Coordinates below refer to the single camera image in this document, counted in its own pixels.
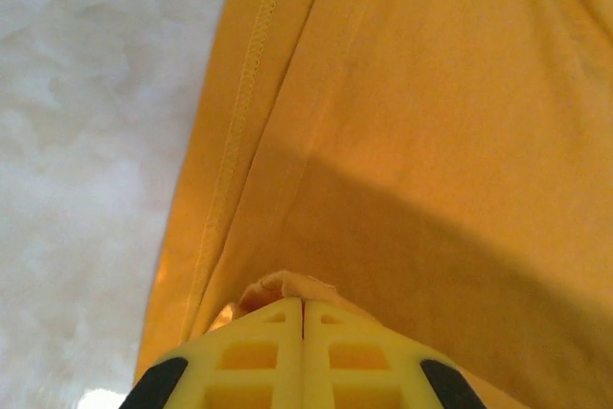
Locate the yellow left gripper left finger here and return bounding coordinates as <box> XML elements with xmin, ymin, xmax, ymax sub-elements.
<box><xmin>124</xmin><ymin>297</ymin><xmax>305</xmax><ymax>409</ymax></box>

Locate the yellow-orange t-shirt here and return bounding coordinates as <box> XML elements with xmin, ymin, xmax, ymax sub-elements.
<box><xmin>131</xmin><ymin>0</ymin><xmax>613</xmax><ymax>409</ymax></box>

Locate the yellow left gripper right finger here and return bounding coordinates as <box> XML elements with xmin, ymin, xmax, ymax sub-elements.
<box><xmin>303</xmin><ymin>299</ymin><xmax>486</xmax><ymax>409</ymax></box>

